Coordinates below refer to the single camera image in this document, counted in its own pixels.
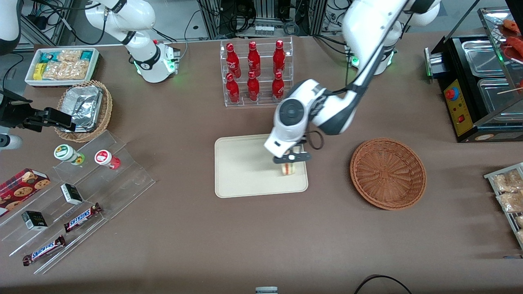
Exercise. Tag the white rectangular snack bin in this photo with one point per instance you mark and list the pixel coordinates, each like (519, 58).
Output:
(30, 81)

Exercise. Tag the light wicker basket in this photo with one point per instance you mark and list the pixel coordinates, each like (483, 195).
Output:
(107, 106)

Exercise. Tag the white power strip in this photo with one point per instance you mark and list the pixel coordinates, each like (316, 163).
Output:
(264, 29)

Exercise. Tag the round brown wicker basket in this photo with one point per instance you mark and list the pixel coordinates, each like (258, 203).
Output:
(388, 173)

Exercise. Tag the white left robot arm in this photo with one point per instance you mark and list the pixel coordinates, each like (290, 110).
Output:
(367, 24)

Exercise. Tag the stainless steel pan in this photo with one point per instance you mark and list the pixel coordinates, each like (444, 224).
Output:
(496, 96)
(482, 57)

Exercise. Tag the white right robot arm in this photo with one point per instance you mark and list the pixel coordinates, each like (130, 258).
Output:
(143, 16)

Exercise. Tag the red cola bottle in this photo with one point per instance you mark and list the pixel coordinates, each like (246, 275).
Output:
(253, 87)
(232, 61)
(278, 87)
(253, 59)
(279, 57)
(233, 90)

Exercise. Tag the aluminium equipment frame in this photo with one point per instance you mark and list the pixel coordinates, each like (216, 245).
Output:
(263, 12)

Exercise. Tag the Snickers chocolate bar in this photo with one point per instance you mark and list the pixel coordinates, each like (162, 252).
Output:
(81, 217)
(44, 250)

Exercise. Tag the clear acrylic stepped display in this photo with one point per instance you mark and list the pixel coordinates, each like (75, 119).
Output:
(122, 183)

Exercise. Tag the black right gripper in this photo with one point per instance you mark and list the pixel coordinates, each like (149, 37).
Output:
(15, 114)

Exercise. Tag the triangular sandwich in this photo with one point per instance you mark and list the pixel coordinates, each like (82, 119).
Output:
(289, 169)

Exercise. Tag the yellow snack packet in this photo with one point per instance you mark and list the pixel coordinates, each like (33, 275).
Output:
(39, 71)

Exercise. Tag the tray of wrapped snacks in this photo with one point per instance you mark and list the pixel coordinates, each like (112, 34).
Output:
(488, 176)

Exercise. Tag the teal snack packet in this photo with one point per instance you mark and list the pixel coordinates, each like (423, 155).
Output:
(48, 57)
(86, 55)

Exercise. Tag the silver foil container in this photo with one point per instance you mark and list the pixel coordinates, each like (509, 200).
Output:
(83, 104)

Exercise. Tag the black food warmer cabinet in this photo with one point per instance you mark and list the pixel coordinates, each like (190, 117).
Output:
(459, 110)

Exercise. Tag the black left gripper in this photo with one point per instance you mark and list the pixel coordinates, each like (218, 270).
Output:
(302, 140)

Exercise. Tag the clear bag of fried snacks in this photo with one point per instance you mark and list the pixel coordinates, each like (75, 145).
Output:
(510, 202)
(519, 221)
(520, 236)
(506, 181)

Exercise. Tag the red plaid cookie box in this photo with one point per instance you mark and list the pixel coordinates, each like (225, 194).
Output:
(20, 190)

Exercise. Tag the red label small bottle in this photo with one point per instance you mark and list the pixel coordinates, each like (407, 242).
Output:
(104, 158)

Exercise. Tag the beige plastic tray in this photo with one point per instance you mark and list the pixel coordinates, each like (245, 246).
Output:
(245, 167)

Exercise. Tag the grey device at table edge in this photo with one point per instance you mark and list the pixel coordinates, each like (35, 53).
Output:
(266, 290)

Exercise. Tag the clear bag of crackers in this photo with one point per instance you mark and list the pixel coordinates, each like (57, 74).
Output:
(67, 70)
(69, 55)

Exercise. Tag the clear acrylic bottle rack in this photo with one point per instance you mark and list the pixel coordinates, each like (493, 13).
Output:
(263, 102)

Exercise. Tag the green label small bottle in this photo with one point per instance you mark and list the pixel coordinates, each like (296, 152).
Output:
(65, 152)

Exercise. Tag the small black box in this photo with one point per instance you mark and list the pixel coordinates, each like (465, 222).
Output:
(72, 194)
(34, 220)

